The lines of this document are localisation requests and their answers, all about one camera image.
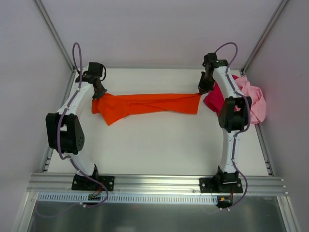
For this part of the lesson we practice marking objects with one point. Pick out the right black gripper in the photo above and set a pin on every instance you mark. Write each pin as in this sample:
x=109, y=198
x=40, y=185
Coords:
x=204, y=83

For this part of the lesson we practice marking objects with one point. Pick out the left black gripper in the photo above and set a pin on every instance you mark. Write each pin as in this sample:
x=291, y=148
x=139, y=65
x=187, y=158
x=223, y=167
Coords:
x=99, y=89

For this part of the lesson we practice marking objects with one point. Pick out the magenta t shirt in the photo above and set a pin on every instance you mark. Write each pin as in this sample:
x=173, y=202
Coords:
x=214, y=99

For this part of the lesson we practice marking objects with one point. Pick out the orange t shirt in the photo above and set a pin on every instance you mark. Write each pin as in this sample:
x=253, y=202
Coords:
x=115, y=107

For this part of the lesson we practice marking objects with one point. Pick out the light pink t shirt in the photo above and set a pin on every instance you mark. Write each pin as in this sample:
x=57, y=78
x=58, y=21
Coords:
x=258, y=107

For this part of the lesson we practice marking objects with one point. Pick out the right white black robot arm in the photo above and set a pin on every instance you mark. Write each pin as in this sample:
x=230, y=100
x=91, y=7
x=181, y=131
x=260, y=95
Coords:
x=234, y=119

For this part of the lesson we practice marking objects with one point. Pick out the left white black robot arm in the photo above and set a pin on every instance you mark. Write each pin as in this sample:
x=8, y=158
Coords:
x=65, y=133

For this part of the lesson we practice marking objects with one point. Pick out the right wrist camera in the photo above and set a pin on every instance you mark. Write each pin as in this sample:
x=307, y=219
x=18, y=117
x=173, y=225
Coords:
x=208, y=58

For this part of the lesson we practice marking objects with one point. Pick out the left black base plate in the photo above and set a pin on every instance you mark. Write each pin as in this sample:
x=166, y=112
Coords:
x=106, y=183

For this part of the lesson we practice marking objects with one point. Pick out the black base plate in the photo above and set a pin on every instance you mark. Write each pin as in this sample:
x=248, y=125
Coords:
x=210, y=185
x=106, y=183

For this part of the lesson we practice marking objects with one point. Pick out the left aluminium frame post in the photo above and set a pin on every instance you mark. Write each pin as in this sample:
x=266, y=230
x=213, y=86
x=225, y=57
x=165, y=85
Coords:
x=48, y=21

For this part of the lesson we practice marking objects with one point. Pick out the aluminium frame post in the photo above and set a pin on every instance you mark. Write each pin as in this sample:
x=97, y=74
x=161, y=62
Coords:
x=48, y=21
x=266, y=32

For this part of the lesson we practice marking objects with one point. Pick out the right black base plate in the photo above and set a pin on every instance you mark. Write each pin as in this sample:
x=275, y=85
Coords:
x=210, y=185

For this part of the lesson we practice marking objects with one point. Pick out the right aluminium frame post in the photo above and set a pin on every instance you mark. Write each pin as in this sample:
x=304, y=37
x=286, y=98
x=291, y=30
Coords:
x=266, y=32

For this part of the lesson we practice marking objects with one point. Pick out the aluminium mounting rail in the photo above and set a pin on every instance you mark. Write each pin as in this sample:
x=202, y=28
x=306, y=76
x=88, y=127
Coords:
x=155, y=184

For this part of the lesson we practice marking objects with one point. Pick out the white slotted cable duct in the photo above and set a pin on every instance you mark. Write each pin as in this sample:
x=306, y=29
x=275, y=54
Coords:
x=128, y=198

